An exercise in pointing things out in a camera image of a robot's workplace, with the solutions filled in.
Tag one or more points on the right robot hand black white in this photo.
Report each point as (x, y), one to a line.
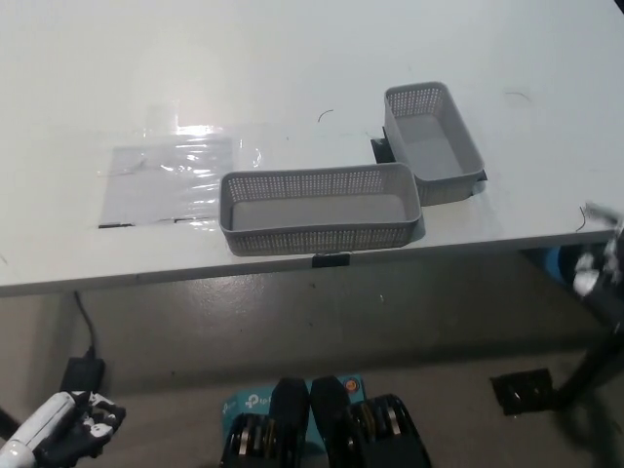
(587, 278)

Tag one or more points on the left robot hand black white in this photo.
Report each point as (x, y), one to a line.
(92, 429)

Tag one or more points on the grey perforated plastic basket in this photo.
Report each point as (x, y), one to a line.
(439, 151)
(317, 241)

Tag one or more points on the teal tp-link box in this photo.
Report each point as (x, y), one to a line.
(248, 402)

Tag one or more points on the blue object under table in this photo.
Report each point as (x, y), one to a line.
(555, 265)

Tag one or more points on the black power adapter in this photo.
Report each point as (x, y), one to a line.
(84, 373)

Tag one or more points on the black table leg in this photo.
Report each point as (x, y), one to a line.
(592, 368)

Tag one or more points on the black floor plate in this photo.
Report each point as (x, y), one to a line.
(524, 392)

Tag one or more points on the black mat patch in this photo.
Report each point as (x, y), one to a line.
(382, 151)

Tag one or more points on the clear plastic covered paper sheet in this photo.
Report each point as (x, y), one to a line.
(161, 185)

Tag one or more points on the black tape strip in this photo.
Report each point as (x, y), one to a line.
(330, 261)

